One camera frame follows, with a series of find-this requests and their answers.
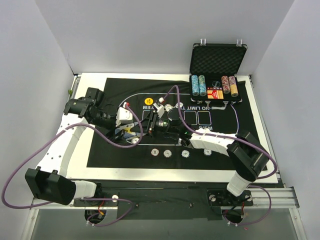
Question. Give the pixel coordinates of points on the red chip row in case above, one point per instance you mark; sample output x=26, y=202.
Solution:
x=225, y=84

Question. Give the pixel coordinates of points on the red orange card deck box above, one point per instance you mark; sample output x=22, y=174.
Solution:
x=215, y=94

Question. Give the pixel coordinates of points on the tan chip row in case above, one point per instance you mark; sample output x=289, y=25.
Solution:
x=233, y=86

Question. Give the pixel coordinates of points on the yellow dealer button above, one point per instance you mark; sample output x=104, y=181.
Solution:
x=148, y=101

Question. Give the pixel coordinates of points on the clear round button in case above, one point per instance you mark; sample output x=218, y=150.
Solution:
x=216, y=84

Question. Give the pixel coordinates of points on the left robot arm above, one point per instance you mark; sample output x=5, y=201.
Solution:
x=48, y=181

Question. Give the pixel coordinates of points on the blue chip row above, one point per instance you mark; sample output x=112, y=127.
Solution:
x=195, y=85
x=202, y=85

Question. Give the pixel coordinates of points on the red white chip stack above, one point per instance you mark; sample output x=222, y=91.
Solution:
x=155, y=152

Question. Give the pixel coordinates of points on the blue playing card deck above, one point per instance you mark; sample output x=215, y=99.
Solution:
x=128, y=131

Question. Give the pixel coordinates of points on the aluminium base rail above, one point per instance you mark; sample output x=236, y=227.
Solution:
x=276, y=198

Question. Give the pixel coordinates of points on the black poker chip case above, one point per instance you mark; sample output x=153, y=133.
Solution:
x=214, y=60

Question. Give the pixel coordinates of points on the blue white chip stack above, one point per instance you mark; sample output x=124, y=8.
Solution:
x=185, y=153

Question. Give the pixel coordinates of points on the blue chip row left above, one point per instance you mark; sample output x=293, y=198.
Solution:
x=195, y=85

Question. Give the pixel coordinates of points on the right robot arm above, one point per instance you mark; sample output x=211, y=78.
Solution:
x=247, y=158

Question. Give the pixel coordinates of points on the black poker table mat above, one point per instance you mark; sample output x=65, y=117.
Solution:
x=237, y=118

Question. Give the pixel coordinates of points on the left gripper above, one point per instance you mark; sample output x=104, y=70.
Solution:
x=116, y=130

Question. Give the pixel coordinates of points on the grey white single chip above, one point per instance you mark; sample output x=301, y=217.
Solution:
x=134, y=140

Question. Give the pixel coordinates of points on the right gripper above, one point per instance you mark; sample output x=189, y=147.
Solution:
x=152, y=122

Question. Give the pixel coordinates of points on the grey white chip stack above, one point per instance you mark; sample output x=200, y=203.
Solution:
x=167, y=153

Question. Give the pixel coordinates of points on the blue chip row right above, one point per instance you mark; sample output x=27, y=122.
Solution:
x=202, y=85

